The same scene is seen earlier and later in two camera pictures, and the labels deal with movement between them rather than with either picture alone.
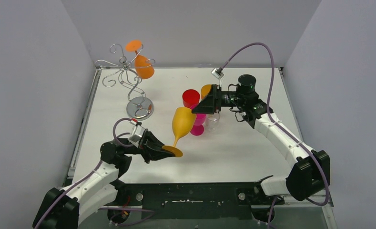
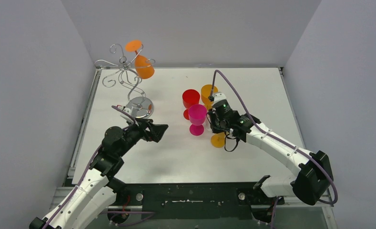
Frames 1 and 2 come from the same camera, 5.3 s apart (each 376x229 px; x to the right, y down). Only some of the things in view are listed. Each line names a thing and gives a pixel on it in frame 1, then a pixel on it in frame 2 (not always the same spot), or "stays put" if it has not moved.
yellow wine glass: [184, 120] -> [218, 139]
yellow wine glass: [205, 90] stays put
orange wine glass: [143, 68] stays put
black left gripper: [147, 144] -> [148, 130]
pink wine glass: [198, 129] stays put
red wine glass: [190, 97] stays put
